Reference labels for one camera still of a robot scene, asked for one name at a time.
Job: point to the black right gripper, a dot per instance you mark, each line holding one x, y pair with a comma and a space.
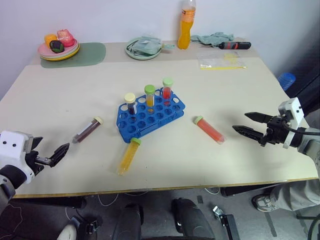
275, 132

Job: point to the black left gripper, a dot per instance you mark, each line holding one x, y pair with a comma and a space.
31, 157

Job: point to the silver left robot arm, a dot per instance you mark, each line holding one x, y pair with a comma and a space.
7, 180

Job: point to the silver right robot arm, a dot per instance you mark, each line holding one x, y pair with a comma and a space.
308, 147

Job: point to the brown liquid tube cream cap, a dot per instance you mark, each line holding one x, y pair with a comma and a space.
87, 128

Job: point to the orange liquid tube green cap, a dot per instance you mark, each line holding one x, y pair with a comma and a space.
210, 130

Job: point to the blue test tube rack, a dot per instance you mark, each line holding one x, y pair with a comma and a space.
125, 131

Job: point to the yellow liquid tube green cap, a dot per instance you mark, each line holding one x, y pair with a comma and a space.
127, 157
149, 89

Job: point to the dark liquid tube cream cap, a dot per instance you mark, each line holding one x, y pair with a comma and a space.
130, 97

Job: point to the red liquid tube green cap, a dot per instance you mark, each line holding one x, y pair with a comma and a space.
167, 83

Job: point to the black table foot bar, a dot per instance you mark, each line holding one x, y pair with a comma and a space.
245, 191
62, 202

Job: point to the blue bottle cap object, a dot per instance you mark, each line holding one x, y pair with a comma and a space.
287, 80

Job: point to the yellow plastic strip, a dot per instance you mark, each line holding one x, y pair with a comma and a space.
220, 67

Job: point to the clear plastic zip bag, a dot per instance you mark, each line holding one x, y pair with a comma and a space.
220, 60

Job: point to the grey sneaker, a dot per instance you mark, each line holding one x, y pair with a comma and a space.
262, 202

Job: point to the black and red screwdriver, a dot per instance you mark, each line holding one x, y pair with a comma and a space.
235, 45

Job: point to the grey trouser leg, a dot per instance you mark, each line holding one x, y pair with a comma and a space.
297, 195

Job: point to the white rounded shape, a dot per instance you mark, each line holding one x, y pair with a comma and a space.
67, 232

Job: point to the yellow plate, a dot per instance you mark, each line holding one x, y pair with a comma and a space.
63, 58

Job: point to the green crumpled cloth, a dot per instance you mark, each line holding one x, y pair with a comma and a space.
215, 38

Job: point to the pink plate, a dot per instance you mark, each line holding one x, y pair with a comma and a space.
45, 51

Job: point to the light green plate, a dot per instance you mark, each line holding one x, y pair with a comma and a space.
71, 53

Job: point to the black and green toy fruit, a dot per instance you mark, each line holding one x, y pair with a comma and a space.
56, 46

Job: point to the green table mat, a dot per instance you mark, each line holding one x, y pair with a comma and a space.
90, 55

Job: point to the dark rounded shape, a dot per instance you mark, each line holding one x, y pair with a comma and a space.
128, 222
192, 220

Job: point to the orange toy fruit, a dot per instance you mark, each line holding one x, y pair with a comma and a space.
50, 38

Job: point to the pink toy apple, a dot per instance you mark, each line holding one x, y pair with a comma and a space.
66, 37

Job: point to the orange soda bottle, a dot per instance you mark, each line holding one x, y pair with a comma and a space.
185, 32

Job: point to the mint green plate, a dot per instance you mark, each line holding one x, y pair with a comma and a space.
143, 56

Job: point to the light green fabric pouch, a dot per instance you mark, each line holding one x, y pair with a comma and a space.
147, 45

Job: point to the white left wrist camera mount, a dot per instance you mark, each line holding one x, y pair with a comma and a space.
12, 147

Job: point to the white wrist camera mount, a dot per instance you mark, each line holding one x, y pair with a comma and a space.
12, 147
291, 110

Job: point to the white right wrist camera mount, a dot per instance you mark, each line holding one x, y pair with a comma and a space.
291, 110

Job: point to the black caster bracket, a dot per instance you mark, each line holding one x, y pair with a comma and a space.
223, 220

